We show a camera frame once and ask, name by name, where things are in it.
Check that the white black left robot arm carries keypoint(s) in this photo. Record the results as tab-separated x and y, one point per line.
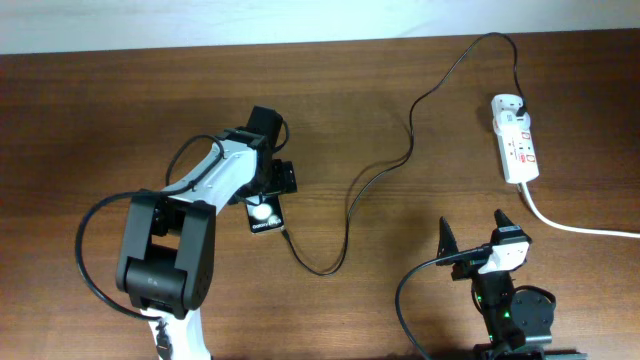
167	256

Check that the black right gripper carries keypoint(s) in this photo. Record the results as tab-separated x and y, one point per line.
467	267

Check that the white power strip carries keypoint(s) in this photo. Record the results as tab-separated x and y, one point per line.
517	153

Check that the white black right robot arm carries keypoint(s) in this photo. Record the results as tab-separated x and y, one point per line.
518	319

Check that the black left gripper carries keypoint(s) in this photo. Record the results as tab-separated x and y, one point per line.
284	180

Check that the white charger adapter plug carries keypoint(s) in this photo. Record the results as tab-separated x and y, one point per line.
505	109

